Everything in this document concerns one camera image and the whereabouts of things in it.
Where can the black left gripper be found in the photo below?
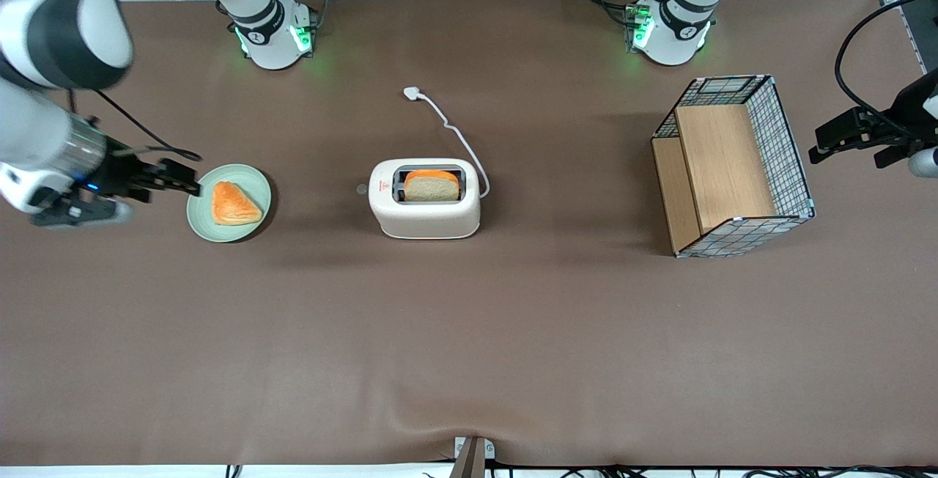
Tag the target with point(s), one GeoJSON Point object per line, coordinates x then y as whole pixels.
{"type": "Point", "coordinates": [906, 116]}

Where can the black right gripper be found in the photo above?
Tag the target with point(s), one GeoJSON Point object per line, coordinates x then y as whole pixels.
{"type": "Point", "coordinates": [117, 172]}

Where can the white toaster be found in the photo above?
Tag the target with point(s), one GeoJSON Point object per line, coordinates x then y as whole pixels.
{"type": "Point", "coordinates": [427, 218]}

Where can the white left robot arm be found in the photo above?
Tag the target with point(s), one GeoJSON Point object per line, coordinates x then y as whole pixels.
{"type": "Point", "coordinates": [674, 31]}

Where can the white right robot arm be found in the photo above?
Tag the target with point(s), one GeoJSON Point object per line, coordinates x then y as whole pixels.
{"type": "Point", "coordinates": [44, 31]}

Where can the green round plate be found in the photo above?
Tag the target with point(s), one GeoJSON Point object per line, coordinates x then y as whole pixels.
{"type": "Point", "coordinates": [201, 214]}

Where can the orange triangular pastry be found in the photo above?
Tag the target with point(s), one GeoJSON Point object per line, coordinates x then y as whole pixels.
{"type": "Point", "coordinates": [233, 205]}

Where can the toast slice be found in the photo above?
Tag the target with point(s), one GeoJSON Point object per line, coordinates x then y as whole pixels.
{"type": "Point", "coordinates": [431, 188]}

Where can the brown table cover mat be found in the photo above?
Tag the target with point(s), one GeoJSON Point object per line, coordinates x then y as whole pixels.
{"type": "Point", "coordinates": [469, 339]}

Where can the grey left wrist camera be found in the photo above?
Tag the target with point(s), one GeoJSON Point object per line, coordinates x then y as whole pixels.
{"type": "Point", "coordinates": [923, 163]}

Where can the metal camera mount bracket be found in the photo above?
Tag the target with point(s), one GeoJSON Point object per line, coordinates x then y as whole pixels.
{"type": "Point", "coordinates": [473, 456]}

